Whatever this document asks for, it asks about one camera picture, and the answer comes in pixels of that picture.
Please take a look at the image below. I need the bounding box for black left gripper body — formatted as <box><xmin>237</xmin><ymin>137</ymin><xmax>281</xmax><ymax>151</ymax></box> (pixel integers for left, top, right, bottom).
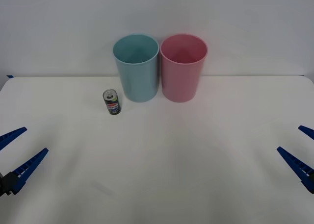
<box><xmin>0</xmin><ymin>172</ymin><xmax>13</xmax><ymax>197</ymax></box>

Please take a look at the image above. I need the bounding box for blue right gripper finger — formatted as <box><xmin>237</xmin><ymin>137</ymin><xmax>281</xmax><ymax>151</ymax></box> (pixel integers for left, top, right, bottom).
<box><xmin>297</xmin><ymin>125</ymin><xmax>314</xmax><ymax>140</ymax></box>
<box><xmin>276</xmin><ymin>146</ymin><xmax>314</xmax><ymax>194</ymax></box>

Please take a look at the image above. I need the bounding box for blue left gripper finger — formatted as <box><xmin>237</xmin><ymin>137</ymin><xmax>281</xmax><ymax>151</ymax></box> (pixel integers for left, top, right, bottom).
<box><xmin>0</xmin><ymin>126</ymin><xmax>28</xmax><ymax>151</ymax></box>
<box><xmin>8</xmin><ymin>148</ymin><xmax>49</xmax><ymax>195</ymax></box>

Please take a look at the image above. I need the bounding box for black drink can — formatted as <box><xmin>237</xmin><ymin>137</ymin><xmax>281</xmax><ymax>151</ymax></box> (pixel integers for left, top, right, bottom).
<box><xmin>102</xmin><ymin>89</ymin><xmax>122</xmax><ymax>116</ymax></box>

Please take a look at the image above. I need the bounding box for pink plastic bin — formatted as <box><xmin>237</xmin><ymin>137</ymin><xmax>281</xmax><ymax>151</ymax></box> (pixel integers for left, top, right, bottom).
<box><xmin>159</xmin><ymin>33</ymin><xmax>209</xmax><ymax>103</ymax></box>

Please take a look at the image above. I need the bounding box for pale blue plastic bin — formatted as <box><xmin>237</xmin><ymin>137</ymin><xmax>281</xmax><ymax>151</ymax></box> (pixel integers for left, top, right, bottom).
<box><xmin>112</xmin><ymin>33</ymin><xmax>159</xmax><ymax>103</ymax></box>

